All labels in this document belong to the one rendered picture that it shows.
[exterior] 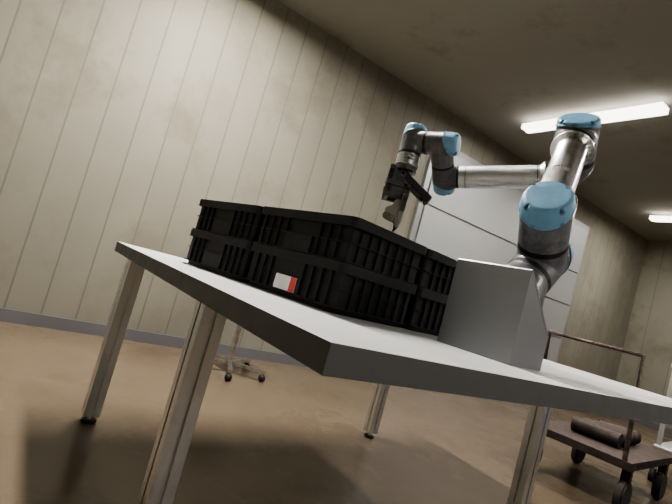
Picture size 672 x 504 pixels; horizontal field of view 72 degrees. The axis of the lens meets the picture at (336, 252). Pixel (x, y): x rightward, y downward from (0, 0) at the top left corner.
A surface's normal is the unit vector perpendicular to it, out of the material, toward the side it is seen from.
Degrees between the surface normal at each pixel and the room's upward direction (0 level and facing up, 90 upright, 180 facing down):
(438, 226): 90
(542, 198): 57
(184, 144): 90
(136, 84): 90
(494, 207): 90
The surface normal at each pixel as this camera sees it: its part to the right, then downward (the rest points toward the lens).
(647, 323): -0.79, -0.26
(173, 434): 0.54, 0.09
